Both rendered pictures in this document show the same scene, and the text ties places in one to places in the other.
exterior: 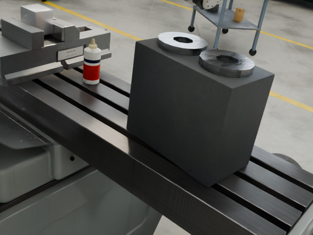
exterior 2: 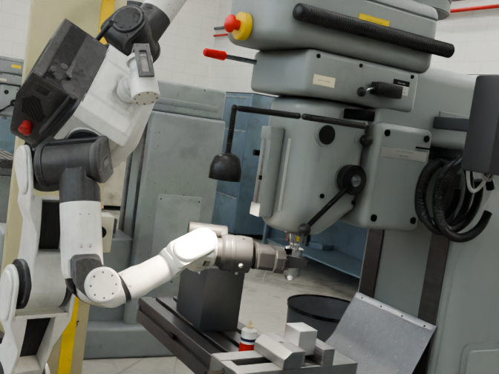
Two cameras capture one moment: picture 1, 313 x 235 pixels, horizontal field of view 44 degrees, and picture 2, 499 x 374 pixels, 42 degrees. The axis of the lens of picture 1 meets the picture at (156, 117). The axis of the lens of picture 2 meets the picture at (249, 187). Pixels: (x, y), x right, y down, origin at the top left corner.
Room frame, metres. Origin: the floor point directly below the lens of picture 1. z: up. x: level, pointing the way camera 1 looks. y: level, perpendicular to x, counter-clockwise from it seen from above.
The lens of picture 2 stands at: (2.40, 0.75, 1.54)
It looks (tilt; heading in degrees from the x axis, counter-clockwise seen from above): 5 degrees down; 203
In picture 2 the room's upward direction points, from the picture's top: 8 degrees clockwise
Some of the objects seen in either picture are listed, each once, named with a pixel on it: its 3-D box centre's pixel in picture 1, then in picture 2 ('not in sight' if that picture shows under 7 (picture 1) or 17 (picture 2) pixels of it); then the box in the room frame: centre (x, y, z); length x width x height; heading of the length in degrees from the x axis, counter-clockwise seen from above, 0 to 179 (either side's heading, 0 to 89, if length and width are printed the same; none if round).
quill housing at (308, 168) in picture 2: not in sight; (308, 165); (0.88, 0.27, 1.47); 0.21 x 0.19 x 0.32; 54
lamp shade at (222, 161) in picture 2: not in sight; (226, 165); (1.08, 0.14, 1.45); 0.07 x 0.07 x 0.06
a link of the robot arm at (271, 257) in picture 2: not in sight; (256, 257); (0.94, 0.19, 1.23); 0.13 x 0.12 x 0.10; 34
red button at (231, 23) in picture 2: not in sight; (232, 24); (1.09, 0.12, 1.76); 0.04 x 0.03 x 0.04; 54
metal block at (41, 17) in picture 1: (37, 19); (299, 338); (0.93, 0.33, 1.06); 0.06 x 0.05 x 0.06; 55
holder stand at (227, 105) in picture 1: (193, 101); (209, 287); (0.64, -0.06, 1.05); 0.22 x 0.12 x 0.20; 47
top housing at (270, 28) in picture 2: not in sight; (333, 25); (0.88, 0.27, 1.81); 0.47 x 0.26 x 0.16; 144
